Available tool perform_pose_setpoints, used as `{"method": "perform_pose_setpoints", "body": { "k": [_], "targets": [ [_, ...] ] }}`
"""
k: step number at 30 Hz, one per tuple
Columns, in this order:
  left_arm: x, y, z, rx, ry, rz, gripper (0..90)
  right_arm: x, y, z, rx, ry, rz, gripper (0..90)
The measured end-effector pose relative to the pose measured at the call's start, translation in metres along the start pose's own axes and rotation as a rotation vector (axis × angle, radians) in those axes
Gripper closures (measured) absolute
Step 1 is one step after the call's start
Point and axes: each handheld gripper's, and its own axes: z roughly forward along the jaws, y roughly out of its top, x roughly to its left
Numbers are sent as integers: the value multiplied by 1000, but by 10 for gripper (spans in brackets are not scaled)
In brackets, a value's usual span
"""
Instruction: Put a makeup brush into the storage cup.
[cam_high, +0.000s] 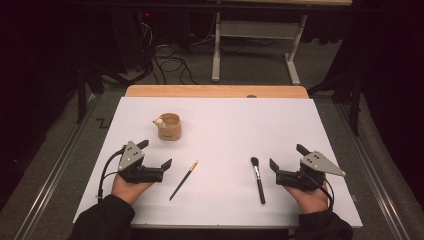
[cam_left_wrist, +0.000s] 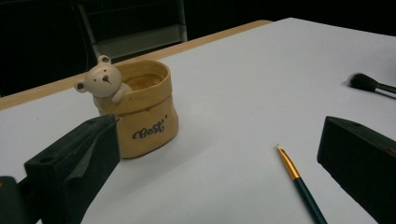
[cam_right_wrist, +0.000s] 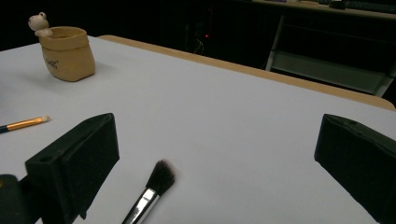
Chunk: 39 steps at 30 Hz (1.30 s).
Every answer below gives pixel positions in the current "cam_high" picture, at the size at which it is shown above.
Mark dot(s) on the tan cup with bear figure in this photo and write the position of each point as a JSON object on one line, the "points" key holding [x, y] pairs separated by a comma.
{"points": [[170, 130]]}

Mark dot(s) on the person's left hand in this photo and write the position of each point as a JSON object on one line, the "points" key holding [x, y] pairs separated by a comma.
{"points": [[128, 191]]}

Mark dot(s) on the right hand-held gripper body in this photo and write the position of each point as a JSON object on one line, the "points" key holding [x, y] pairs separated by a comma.
{"points": [[316, 163]]}

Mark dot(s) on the black metal stand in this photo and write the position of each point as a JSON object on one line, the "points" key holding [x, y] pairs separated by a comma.
{"points": [[81, 96], [356, 106]]}

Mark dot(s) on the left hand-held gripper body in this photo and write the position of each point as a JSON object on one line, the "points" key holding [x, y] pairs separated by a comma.
{"points": [[131, 156]]}

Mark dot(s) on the black makeup brush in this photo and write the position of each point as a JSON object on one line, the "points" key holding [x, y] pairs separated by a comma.
{"points": [[258, 181]]}

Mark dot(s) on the white board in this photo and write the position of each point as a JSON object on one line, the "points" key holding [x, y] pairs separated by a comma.
{"points": [[220, 133]]}

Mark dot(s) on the metal floor rail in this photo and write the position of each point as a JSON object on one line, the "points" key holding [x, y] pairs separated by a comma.
{"points": [[370, 173], [50, 180]]}

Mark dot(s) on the dark computer tower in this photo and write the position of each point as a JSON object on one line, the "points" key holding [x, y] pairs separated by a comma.
{"points": [[145, 23]]}

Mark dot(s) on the white-framed desk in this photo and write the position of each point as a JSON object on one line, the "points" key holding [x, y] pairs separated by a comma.
{"points": [[256, 30]]}

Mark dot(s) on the person's right hand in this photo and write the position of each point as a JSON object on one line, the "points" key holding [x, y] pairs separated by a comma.
{"points": [[310, 200]]}

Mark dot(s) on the wooden table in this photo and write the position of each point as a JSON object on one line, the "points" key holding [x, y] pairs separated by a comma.
{"points": [[200, 91]]}

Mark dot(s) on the thin black gold-tipped brush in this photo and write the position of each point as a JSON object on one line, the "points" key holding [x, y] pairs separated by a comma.
{"points": [[183, 181]]}

